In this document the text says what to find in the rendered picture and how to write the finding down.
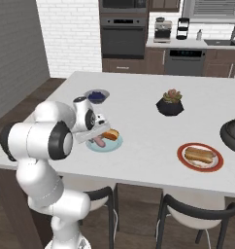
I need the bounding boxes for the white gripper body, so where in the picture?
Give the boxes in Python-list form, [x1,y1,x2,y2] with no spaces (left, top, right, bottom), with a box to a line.
[73,122,112,145]

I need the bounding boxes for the pink sausage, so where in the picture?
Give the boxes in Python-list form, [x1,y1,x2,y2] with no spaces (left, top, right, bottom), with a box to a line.
[91,135,108,149]

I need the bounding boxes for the orange bun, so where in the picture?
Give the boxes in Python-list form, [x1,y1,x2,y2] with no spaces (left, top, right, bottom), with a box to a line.
[101,128,120,142]

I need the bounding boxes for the light blue plate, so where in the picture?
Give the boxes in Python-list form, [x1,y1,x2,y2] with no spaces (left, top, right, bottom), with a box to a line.
[85,130,124,153]

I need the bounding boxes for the grey bowl with blueberries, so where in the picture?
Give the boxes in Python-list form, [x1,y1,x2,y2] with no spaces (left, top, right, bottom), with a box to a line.
[84,89,111,105]

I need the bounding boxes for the red rimmed plate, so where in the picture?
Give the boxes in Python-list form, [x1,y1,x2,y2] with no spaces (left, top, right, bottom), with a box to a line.
[176,142,225,173]

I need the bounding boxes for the tan hot dog bun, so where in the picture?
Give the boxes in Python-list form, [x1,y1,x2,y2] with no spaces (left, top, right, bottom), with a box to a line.
[184,146,218,164]

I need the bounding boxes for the black bowl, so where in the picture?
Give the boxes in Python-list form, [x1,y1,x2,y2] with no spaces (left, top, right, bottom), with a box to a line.
[219,118,235,154]

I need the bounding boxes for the black and white chair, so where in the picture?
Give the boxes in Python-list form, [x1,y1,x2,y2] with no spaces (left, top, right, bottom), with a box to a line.
[78,183,120,249]
[154,193,235,249]

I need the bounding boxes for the succulent in black pot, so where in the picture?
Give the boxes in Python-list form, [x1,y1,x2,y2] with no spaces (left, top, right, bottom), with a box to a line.
[155,89,185,118]

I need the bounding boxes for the brown base cupboards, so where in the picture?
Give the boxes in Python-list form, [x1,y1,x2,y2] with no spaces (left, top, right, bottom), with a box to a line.
[101,46,235,80]

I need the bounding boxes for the grey dishwasher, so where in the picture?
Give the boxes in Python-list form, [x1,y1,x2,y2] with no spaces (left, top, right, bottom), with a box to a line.
[164,48,208,78]

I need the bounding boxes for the silver coffee machine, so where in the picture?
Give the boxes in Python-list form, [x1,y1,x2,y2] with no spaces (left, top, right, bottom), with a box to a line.
[153,17,174,44]

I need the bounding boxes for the black microwave oven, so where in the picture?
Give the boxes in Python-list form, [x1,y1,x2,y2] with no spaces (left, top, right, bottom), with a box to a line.
[98,0,150,15]

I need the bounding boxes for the white bottle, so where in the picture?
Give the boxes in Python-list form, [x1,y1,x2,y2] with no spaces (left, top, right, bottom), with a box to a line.
[195,28,204,42]

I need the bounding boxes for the dark sink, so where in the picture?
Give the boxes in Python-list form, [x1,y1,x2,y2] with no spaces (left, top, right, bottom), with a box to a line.
[204,38,235,48]

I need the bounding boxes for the window with grey blinds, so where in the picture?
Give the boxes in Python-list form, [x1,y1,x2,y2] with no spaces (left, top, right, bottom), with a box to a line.
[182,0,235,19]

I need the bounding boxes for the black wall oven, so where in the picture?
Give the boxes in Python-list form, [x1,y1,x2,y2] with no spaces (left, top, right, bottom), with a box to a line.
[100,15,149,60]

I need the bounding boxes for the brown wall cupboard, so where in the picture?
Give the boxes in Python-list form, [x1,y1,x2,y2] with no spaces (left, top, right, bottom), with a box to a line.
[148,0,182,13]

